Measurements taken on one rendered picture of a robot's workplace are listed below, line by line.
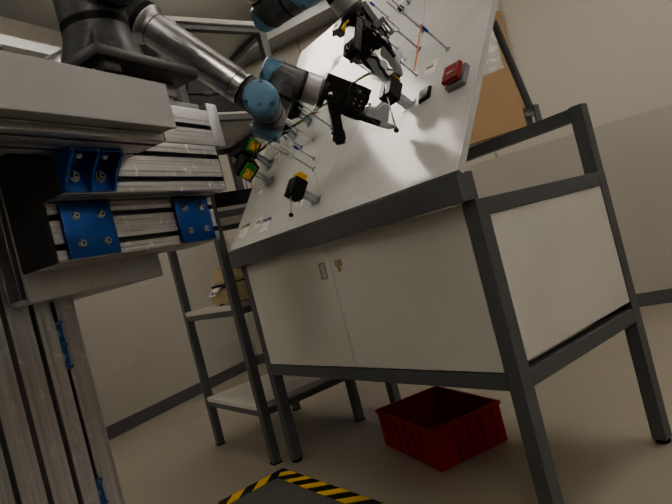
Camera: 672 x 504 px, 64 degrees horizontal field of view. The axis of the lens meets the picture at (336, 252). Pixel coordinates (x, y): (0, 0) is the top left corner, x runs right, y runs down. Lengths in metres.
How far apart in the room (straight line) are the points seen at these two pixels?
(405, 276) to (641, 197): 2.36
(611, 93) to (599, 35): 0.34
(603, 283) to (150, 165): 1.19
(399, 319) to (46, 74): 1.04
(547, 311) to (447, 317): 0.24
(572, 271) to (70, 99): 1.19
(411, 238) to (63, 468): 0.89
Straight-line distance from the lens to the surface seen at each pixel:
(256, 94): 1.20
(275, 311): 2.00
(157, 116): 0.84
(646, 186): 3.59
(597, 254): 1.62
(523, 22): 3.77
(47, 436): 1.01
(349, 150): 1.66
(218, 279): 2.40
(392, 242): 1.42
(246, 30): 2.59
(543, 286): 1.38
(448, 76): 1.38
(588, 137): 1.71
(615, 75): 3.65
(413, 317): 1.43
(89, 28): 1.06
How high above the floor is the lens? 0.76
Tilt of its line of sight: level
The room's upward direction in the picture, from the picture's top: 14 degrees counter-clockwise
